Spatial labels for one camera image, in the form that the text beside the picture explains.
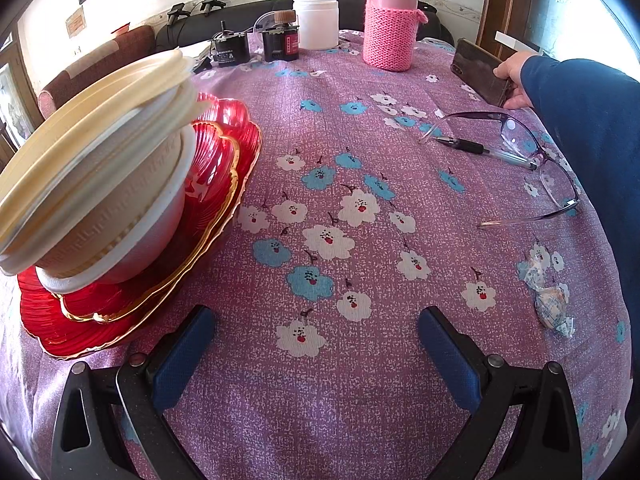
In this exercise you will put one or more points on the black clamp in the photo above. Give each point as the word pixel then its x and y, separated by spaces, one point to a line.
pixel 177 12
pixel 209 4

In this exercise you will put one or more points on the white plastic jar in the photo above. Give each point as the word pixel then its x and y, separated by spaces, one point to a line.
pixel 315 25

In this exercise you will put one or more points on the black sofa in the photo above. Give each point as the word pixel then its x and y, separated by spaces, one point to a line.
pixel 350 15

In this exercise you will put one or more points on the wrapped candy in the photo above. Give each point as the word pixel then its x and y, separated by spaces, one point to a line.
pixel 532 270
pixel 552 310

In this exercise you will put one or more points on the cream bowl lid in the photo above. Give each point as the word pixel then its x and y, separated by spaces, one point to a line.
pixel 90 125

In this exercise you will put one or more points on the cream ribbed bowl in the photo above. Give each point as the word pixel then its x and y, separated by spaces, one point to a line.
pixel 100 220

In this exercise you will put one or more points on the black round motor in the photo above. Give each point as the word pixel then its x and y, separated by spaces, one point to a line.
pixel 230 52

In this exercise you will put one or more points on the pink thermos knitted sleeve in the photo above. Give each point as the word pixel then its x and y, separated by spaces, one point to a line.
pixel 390 30

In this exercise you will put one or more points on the red wall plaque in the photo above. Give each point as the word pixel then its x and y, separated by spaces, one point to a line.
pixel 75 22

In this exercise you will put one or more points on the black smartphone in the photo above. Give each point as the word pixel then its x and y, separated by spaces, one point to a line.
pixel 477 70

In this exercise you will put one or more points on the black ballpoint pen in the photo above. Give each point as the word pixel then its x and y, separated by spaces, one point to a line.
pixel 467 146

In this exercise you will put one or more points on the purple floral tablecloth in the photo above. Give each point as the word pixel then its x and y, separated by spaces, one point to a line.
pixel 350 185

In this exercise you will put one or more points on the white bowl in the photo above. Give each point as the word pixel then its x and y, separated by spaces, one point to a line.
pixel 145 255
pixel 189 150

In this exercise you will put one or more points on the wooden door frame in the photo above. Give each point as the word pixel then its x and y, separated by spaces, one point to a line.
pixel 500 0

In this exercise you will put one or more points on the clear frame eyeglasses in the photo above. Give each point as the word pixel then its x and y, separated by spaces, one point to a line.
pixel 525 135

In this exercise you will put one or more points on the white box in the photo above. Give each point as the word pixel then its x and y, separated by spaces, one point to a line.
pixel 517 41

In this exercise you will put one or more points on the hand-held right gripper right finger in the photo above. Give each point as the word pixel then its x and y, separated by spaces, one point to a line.
pixel 447 360

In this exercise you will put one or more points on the another person's forearm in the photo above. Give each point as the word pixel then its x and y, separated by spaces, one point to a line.
pixel 590 160

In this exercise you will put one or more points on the brown armchair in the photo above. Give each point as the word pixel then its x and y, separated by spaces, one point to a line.
pixel 100 60

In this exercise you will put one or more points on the black square motor brown knob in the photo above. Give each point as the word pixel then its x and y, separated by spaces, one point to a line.
pixel 280 45

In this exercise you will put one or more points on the red glass plate gold rim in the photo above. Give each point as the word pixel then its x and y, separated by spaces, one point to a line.
pixel 40 310

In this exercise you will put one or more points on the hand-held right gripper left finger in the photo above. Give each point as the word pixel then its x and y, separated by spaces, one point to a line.
pixel 185 355

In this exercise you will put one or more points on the white notebook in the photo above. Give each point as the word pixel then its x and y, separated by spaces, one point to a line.
pixel 197 51

